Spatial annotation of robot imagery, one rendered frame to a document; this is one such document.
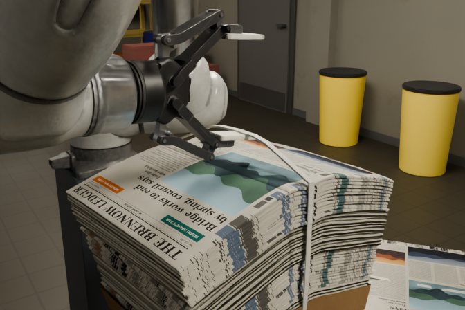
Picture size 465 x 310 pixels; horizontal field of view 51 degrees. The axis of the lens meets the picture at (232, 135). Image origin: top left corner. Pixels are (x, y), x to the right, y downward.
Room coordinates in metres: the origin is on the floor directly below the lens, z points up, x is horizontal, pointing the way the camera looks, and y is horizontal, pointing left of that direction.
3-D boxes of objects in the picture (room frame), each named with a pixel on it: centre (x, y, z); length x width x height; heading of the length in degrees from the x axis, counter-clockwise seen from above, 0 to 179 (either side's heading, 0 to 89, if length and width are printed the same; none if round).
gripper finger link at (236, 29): (0.67, 0.01, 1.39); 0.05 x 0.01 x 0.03; 132
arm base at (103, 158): (1.19, 0.35, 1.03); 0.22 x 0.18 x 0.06; 124
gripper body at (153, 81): (0.59, 0.09, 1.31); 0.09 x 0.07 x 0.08; 132
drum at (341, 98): (4.61, -1.04, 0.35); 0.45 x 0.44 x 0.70; 124
